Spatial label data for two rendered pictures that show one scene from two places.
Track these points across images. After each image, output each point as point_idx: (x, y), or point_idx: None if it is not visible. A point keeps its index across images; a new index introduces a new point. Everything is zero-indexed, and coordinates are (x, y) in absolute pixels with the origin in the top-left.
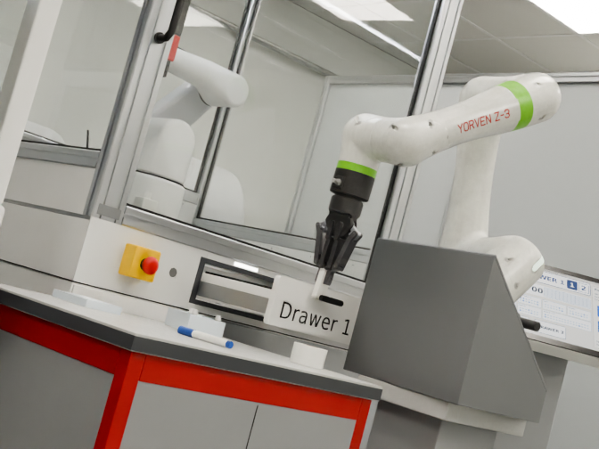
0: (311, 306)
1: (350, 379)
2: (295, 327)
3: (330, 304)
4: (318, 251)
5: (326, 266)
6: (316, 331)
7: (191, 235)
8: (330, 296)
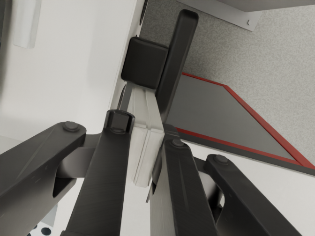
0: (120, 90)
1: (313, 228)
2: (119, 108)
3: (139, 6)
4: (45, 215)
5: (150, 190)
6: (138, 34)
7: None
8: (134, 18)
